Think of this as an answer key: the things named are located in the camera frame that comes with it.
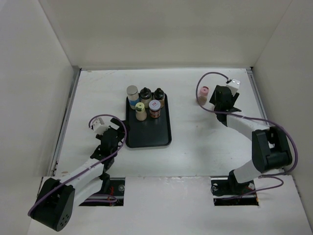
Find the pink cap spice bottle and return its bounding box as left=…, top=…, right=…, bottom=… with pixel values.
left=197, top=86, right=209, bottom=106

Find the yellow cap spice bottle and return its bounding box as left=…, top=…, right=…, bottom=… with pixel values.
left=135, top=102, right=147, bottom=121

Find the silver cap blue label bottle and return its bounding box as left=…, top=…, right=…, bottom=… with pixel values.
left=127, top=85, right=140, bottom=110

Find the white lid red logo jar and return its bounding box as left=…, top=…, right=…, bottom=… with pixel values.
left=149, top=100, right=161, bottom=118

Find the black cap spice bottle front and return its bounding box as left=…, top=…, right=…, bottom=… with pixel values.
left=139, top=87, right=152, bottom=109

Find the black cap spice bottle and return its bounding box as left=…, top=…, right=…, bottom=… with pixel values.
left=139, top=87, right=152, bottom=109
left=153, top=88, right=165, bottom=100

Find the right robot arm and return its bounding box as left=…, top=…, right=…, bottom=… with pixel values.
left=209, top=85, right=292, bottom=194

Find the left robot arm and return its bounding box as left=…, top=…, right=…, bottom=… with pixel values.
left=27, top=115, right=129, bottom=232

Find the black plastic tray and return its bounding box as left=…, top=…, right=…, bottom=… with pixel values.
left=125, top=96, right=172, bottom=148

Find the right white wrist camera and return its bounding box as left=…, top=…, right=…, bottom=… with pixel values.
left=226, top=79, right=241, bottom=96

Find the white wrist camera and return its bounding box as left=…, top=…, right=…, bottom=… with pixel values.
left=226, top=79, right=241, bottom=96
left=90, top=117, right=109, bottom=135

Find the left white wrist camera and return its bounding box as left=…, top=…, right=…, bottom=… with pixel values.
left=90, top=117, right=109, bottom=135

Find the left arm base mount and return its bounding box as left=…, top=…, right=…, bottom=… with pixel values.
left=80, top=173, right=126, bottom=207

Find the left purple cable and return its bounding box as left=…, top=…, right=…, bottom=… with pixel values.
left=27, top=114, right=127, bottom=217

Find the purple cable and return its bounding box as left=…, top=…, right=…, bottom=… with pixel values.
left=196, top=71, right=298, bottom=199
left=27, top=114, right=127, bottom=217

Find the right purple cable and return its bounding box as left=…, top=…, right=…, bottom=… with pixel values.
left=196, top=71, right=298, bottom=199

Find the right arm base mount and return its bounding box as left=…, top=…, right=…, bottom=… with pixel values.
left=211, top=170, right=259, bottom=206

